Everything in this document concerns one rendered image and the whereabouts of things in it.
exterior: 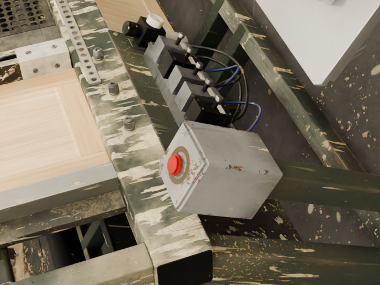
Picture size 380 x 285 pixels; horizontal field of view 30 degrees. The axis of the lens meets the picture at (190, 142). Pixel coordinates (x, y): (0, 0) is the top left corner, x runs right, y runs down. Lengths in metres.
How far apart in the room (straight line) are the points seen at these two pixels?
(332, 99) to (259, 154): 1.05
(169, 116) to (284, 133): 0.88
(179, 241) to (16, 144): 0.49
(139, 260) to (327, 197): 0.40
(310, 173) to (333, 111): 0.92
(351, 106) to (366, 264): 0.72
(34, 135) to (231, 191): 0.58
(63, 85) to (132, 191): 0.43
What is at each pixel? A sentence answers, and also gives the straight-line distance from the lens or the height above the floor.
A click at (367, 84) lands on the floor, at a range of 2.23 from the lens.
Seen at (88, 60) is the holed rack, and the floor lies 0.88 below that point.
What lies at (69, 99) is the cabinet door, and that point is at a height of 0.92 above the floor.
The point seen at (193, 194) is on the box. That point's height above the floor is 0.92.
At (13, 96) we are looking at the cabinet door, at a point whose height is 1.03.
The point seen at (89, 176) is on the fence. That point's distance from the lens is 1.51.
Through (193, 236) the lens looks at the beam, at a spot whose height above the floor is 0.83.
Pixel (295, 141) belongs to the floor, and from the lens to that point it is 2.42.
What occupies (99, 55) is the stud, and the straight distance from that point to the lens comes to 1.77.
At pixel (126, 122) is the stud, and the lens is 1.57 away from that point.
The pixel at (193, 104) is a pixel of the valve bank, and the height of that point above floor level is 0.76.
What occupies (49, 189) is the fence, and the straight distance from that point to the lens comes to 1.51.
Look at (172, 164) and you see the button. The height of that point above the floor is 0.94.
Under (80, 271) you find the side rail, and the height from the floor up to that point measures 1.02.
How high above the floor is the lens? 1.60
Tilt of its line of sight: 33 degrees down
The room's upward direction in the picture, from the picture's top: 81 degrees counter-clockwise
